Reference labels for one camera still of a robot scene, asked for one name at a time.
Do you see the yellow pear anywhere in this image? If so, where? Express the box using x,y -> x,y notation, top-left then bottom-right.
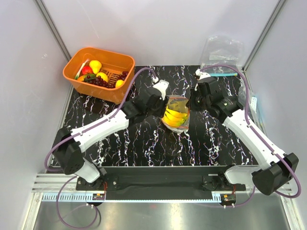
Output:
89,60 -> 102,74

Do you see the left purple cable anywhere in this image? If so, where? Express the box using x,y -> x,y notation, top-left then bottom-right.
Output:
44,67 -> 159,228

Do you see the yellow lemon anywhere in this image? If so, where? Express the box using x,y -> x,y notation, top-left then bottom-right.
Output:
96,72 -> 108,82

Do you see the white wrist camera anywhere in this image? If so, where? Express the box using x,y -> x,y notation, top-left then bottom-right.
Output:
195,69 -> 211,81
153,80 -> 169,100

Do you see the orange green mango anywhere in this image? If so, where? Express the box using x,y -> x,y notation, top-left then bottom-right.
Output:
77,75 -> 87,81

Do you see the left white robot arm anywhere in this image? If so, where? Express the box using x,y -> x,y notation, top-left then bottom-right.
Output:
51,90 -> 169,190

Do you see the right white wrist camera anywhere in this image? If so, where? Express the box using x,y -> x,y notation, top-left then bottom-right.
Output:
195,69 -> 211,81

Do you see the dark red grape bunch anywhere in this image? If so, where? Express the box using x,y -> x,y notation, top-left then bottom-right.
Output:
83,72 -> 127,89

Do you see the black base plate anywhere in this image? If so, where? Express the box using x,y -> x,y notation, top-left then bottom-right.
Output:
76,166 -> 246,202

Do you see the small yellow orange fruit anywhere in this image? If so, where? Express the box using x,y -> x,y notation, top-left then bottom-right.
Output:
115,80 -> 124,88

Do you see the orange plastic basket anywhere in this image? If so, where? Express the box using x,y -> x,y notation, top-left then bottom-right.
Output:
63,47 -> 135,104

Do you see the red zip clear bag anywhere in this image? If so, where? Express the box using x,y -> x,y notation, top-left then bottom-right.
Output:
161,95 -> 190,134

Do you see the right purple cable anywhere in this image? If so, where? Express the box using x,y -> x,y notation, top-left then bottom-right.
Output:
200,64 -> 302,209

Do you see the yellow banana bunch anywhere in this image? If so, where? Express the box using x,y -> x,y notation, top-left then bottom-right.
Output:
162,97 -> 189,127

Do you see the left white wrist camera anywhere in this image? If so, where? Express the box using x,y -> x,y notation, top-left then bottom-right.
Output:
153,80 -> 169,100

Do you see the purple cable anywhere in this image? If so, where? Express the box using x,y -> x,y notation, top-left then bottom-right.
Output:
200,64 -> 302,209
44,67 -> 159,228

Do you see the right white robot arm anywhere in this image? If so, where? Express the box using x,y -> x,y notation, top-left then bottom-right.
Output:
187,74 -> 299,196

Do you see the red apple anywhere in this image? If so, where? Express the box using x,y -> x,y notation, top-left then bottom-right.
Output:
82,66 -> 93,75

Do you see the clear plastic bag right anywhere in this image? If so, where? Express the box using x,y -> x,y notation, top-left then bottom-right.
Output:
238,86 -> 261,120

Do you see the blue zip plastic bag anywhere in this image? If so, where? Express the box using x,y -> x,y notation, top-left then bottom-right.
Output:
199,35 -> 244,77

